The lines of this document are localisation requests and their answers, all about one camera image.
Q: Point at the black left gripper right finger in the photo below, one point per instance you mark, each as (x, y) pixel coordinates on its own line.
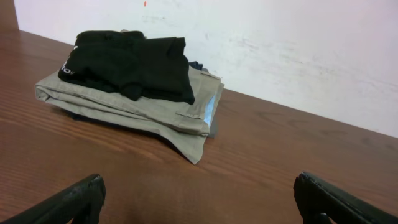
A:
(321, 202)

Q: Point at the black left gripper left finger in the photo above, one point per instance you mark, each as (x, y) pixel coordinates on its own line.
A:
(80, 203)

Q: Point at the khaki folded pants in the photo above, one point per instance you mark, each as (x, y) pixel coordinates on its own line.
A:
(185, 126)

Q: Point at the grey folded garment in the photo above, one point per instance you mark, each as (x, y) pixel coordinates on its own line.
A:
(214, 125)

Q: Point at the black folded garment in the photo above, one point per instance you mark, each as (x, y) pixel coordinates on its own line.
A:
(130, 64)

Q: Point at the navy folded garment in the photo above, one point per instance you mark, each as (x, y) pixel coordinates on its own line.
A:
(196, 65)

